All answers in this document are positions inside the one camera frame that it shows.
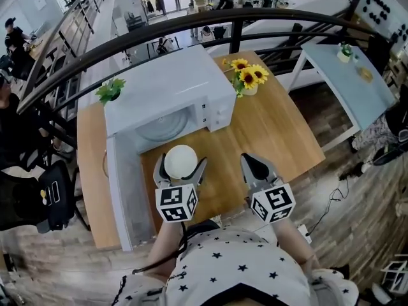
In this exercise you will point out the small yellow object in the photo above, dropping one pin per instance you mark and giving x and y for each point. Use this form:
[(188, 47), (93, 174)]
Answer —
[(366, 73)]

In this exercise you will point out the small green plant pot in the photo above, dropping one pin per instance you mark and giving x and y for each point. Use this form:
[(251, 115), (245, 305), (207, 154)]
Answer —
[(110, 89)]

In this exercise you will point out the black office chair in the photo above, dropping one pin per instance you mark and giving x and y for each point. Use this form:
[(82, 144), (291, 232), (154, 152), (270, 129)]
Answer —
[(54, 196)]

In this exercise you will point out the person's star print shirt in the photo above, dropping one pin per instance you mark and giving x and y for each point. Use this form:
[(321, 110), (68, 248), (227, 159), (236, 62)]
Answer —
[(236, 266)]

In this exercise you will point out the person's left forearm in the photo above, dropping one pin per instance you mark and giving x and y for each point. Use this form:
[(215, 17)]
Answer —
[(162, 250)]

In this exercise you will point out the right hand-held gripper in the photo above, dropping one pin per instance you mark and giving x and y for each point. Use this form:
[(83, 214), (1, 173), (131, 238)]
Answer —
[(272, 202)]

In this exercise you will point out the white power strip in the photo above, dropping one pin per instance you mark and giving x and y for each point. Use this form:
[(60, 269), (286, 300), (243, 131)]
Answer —
[(304, 233)]

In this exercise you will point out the wooden table with white legs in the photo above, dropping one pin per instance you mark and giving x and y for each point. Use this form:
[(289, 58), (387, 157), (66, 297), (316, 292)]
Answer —
[(271, 132)]

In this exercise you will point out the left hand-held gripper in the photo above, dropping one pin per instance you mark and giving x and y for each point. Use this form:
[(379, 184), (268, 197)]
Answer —
[(175, 202)]

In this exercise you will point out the black metal railing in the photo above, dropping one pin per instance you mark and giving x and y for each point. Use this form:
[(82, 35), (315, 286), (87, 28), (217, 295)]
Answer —
[(236, 33)]

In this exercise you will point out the white microwave oven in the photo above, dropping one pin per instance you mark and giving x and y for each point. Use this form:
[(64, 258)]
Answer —
[(165, 81)]

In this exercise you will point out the white frame stand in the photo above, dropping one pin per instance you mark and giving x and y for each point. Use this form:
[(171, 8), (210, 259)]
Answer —
[(395, 276)]

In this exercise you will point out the row of black caps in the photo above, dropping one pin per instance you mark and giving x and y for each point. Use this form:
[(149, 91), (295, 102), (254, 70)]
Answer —
[(379, 8)]

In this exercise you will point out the light blue table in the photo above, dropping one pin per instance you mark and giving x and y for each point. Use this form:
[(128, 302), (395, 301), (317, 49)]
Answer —
[(350, 84)]

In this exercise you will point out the person's dark shorts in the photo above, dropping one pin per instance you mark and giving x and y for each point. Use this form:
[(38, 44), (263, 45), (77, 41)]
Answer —
[(204, 226)]

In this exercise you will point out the sunflower pot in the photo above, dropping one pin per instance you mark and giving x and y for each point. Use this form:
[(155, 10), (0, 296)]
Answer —
[(247, 76)]

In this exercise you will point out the tiny white pot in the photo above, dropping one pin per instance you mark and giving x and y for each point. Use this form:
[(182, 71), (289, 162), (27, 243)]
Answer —
[(355, 57)]

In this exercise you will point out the green plant in white pot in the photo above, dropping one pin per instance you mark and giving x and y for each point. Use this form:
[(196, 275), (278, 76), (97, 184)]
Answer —
[(345, 52)]

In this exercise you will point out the person's right forearm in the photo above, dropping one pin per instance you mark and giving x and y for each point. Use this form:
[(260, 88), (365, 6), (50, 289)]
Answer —
[(296, 244)]

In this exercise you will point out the white round bowl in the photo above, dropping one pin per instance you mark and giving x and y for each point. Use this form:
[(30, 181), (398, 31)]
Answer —
[(180, 161)]

